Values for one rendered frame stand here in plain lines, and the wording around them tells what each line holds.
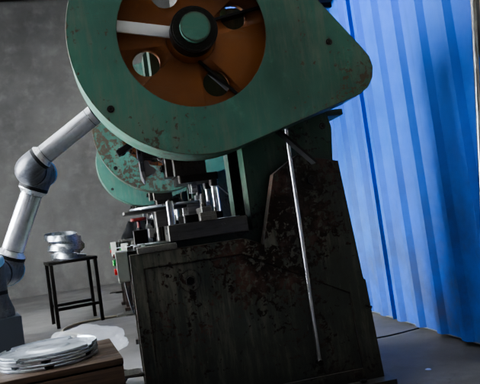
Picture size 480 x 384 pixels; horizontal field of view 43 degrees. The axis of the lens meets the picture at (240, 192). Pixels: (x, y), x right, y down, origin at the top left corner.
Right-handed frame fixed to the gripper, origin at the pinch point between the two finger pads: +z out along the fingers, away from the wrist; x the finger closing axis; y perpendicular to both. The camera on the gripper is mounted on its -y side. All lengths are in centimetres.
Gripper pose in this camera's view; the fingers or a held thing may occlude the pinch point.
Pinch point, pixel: (142, 180)
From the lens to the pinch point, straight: 244.9
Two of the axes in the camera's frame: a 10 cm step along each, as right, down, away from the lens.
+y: 9.7, -1.3, 2.1
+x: -2.0, 0.7, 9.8
